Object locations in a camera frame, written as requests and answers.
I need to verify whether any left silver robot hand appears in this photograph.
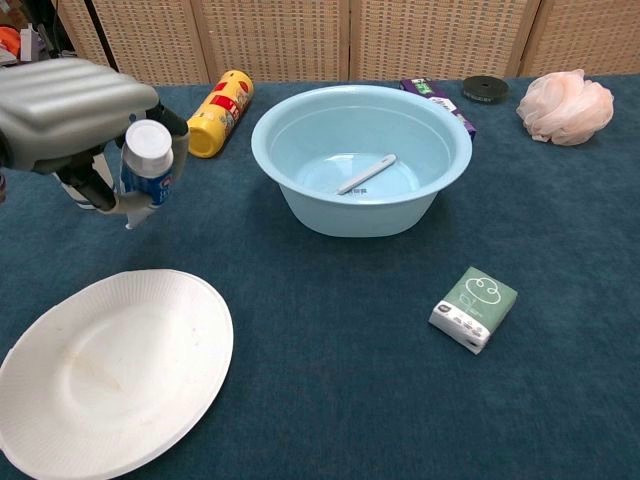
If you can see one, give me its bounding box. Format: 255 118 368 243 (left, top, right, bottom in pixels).
0 57 191 215

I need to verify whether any blue white toothpaste tube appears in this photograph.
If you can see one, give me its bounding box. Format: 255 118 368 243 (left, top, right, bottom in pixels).
119 118 176 231

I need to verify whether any light blue plastic basin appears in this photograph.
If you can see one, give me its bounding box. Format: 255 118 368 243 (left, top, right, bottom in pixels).
250 84 474 240

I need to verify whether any purple box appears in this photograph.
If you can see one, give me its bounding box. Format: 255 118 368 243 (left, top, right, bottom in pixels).
399 77 479 141

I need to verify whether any white background carton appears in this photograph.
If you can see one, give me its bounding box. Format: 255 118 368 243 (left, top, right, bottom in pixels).
18 23 37 64

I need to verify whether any black tripod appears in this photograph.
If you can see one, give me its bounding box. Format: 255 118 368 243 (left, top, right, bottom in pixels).
83 0 121 76

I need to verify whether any orange background object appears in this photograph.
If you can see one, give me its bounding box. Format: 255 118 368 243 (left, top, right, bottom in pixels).
0 25 21 59

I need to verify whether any yellow cylindrical bottle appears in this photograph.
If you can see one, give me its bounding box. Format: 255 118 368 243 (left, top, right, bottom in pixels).
187 69 255 160

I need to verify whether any wicker folding screen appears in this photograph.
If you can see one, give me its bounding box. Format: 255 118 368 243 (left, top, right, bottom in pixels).
49 0 640 86

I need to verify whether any white paper plate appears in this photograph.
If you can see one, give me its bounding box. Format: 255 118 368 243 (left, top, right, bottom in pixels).
0 268 235 480

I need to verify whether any white toothbrush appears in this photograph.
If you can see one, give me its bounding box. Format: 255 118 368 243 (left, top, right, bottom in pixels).
336 153 398 196

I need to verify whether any teal table cloth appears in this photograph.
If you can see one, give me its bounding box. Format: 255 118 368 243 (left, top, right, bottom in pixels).
0 74 640 480

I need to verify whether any black round disc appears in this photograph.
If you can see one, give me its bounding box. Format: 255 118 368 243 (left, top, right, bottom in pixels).
460 74 510 106

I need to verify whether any green white tissue pack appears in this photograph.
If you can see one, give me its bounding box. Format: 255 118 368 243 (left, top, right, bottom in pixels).
428 265 519 356

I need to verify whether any pink mesh bath sponge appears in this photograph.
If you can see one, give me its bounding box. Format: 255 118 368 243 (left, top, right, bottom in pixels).
516 68 615 147

